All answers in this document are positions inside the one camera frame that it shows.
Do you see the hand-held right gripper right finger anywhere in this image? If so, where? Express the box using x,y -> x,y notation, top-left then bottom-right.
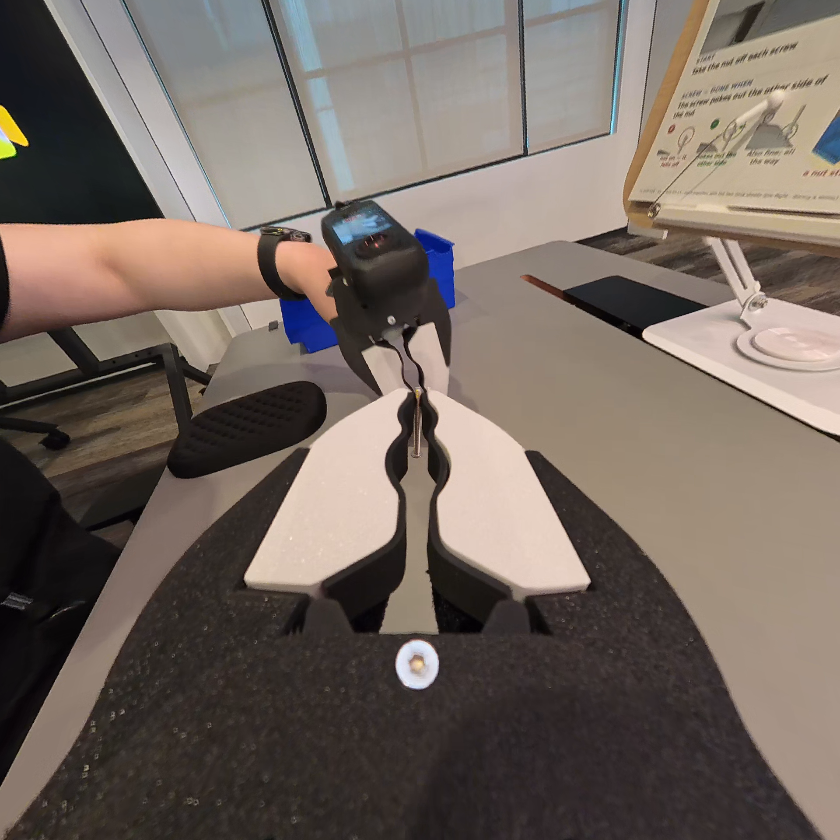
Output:
425,388 -> 592,599

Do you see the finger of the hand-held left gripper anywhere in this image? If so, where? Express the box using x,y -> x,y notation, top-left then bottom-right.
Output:
408,322 -> 452,396
363,340 -> 404,396

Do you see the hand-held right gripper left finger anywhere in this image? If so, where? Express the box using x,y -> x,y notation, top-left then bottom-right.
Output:
244,387 -> 411,598

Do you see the blue plastic bin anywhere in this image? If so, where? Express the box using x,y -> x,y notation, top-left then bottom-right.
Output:
280,227 -> 455,347

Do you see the person's left forearm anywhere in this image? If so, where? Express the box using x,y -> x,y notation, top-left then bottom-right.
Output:
0,220 -> 283,342

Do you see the grey desk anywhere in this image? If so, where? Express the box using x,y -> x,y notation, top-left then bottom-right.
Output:
0,239 -> 840,821

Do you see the person's left hand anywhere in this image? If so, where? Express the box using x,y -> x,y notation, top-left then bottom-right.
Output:
292,252 -> 339,322

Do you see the black wristwatch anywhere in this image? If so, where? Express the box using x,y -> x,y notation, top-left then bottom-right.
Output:
257,226 -> 312,301

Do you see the black armrest pad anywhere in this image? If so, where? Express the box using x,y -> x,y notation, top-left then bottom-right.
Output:
167,381 -> 328,480

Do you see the frosted glass window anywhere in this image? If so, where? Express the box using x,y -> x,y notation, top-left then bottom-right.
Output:
125,0 -> 621,227

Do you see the black tablet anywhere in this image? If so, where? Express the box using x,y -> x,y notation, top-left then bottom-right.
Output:
563,276 -> 708,337

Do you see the white document stand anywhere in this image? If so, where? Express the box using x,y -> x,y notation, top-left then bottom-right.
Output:
643,236 -> 840,434

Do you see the person's black shirt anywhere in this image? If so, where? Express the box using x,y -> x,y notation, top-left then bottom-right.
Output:
0,440 -> 122,756

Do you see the wooden board with instruction sheet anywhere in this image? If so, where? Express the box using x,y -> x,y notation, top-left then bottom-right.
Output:
623,0 -> 840,250

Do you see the black desk frame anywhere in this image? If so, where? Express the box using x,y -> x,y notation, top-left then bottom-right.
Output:
0,328 -> 211,421

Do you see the black wall screen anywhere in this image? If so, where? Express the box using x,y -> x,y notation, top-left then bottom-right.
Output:
0,0 -> 165,224

